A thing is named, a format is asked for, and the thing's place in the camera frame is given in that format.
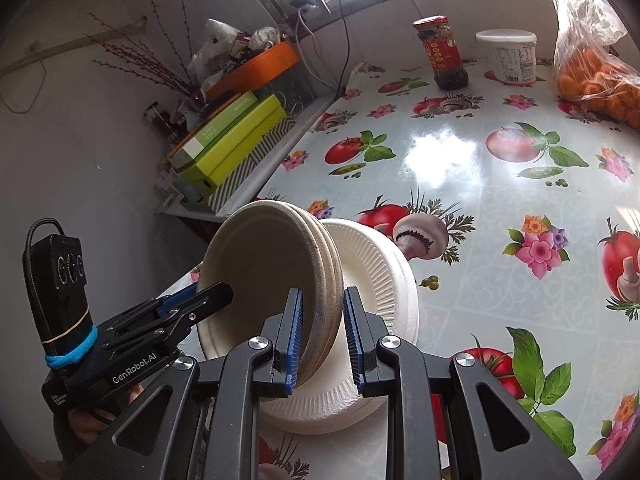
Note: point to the dark sauce jar red label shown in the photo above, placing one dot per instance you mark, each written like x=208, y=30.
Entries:
x=440, y=55

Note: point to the pale green box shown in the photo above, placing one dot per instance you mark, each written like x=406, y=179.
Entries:
x=215, y=127

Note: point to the orange tray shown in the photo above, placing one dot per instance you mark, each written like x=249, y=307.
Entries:
x=260, y=67

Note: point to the dark glass bottle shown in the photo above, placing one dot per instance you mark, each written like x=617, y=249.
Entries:
x=156, y=117

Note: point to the lime green box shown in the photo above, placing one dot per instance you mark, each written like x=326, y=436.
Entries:
x=240, y=135
x=250, y=160

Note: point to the red bud branches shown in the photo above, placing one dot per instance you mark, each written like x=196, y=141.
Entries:
x=145, y=60

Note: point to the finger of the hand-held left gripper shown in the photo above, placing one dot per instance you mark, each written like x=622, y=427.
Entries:
x=210, y=296
x=180, y=296

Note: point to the person's left hand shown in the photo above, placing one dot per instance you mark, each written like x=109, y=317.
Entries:
x=85, y=422

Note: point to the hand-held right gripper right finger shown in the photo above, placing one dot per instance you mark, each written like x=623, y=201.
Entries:
x=352, y=340

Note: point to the white plastic tub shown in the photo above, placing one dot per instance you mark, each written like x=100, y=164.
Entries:
x=510, y=60

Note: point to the clear bag of oranges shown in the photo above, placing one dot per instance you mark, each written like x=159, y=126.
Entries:
x=600, y=85

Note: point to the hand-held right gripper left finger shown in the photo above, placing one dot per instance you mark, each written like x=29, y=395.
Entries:
x=295, y=340

